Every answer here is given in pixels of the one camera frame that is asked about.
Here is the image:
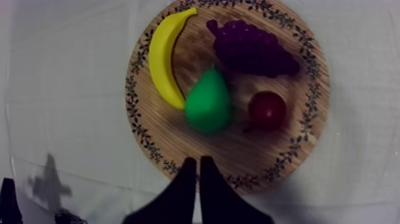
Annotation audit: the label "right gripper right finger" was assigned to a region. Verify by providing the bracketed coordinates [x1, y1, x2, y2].
[199, 155, 276, 224]

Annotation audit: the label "purple toy grapes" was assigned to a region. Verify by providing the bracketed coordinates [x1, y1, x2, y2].
[206, 19, 301, 79]

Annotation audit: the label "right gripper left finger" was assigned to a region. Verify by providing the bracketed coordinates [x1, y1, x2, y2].
[122, 157, 198, 224]

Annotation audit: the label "small red fruit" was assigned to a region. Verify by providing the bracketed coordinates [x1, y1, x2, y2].
[243, 91, 288, 133]

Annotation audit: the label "round wooden board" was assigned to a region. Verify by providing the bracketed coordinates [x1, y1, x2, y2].
[124, 0, 331, 195]

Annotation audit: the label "green toy pear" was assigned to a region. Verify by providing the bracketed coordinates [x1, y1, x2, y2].
[184, 67, 232, 133]

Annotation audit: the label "yellow toy banana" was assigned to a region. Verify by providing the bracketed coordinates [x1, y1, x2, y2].
[148, 7, 199, 110]

